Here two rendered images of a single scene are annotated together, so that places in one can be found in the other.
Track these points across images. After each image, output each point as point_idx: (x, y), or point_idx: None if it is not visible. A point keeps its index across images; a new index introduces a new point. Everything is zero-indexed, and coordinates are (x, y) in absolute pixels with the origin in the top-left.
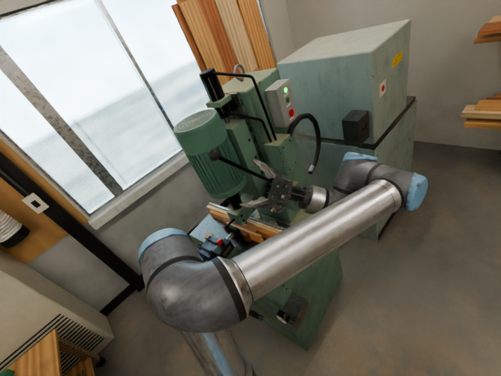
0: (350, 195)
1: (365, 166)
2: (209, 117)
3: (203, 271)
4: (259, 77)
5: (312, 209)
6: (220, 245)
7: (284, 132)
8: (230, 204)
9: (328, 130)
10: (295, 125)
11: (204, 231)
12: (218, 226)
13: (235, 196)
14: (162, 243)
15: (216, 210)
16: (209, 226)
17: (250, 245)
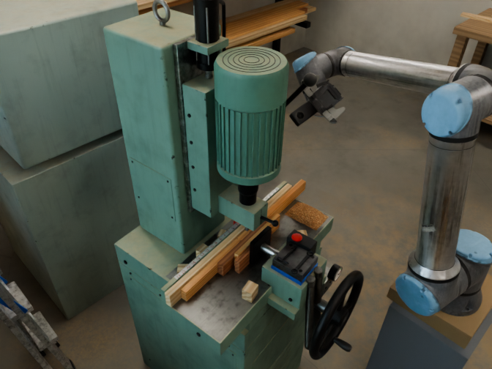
0: (365, 58)
1: (323, 56)
2: (260, 50)
3: (476, 66)
4: (181, 16)
5: None
6: (301, 240)
7: None
8: (252, 196)
9: (93, 127)
10: None
11: (223, 310)
12: (219, 288)
13: None
14: (460, 82)
15: (192, 275)
16: (212, 304)
17: (277, 241)
